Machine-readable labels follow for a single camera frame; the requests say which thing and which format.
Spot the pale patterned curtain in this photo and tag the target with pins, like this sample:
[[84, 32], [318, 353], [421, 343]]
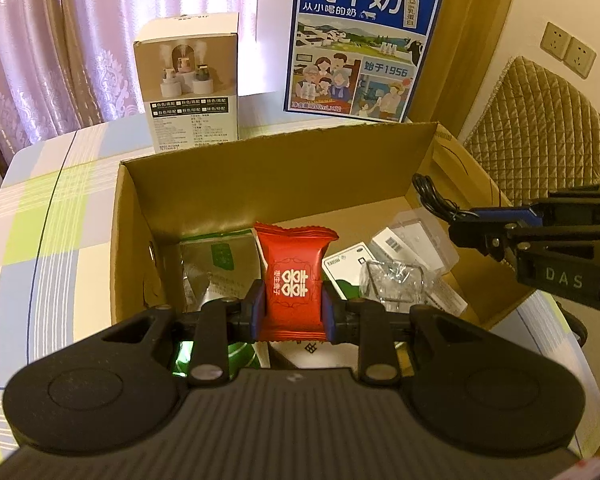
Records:
[[55, 35]]

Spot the blue milk carton box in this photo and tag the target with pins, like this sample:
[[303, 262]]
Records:
[[360, 60]]

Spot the white humidifier box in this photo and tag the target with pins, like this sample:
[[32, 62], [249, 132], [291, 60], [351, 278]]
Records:
[[190, 85]]

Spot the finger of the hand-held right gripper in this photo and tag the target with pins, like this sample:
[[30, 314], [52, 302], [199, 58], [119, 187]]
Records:
[[480, 237], [505, 215]]

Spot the red candy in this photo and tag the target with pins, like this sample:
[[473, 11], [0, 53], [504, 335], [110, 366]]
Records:
[[295, 280]]

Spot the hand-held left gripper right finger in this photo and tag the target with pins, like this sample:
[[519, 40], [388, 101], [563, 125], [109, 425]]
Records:
[[330, 320]]

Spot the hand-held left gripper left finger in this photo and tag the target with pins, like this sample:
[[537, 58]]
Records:
[[256, 310]]

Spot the brown cardboard box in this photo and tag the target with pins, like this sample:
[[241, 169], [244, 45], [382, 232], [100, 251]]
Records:
[[280, 180]]

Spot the chair with quilted cover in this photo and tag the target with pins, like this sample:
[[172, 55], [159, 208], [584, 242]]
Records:
[[545, 130]]

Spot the silver green foil pouch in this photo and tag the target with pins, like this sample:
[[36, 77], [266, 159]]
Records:
[[215, 270]]

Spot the green white spray box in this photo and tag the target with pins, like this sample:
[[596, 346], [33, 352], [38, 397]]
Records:
[[345, 266]]

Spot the brown wooden panel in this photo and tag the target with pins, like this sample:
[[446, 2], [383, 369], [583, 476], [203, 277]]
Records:
[[470, 35]]

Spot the beige wall socket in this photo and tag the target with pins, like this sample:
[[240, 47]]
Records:
[[555, 40], [581, 57]]

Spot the clear plastic case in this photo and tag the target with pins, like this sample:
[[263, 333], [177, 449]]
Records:
[[432, 255]]

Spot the clear plastic bag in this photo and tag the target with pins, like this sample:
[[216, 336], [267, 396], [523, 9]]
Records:
[[395, 282]]

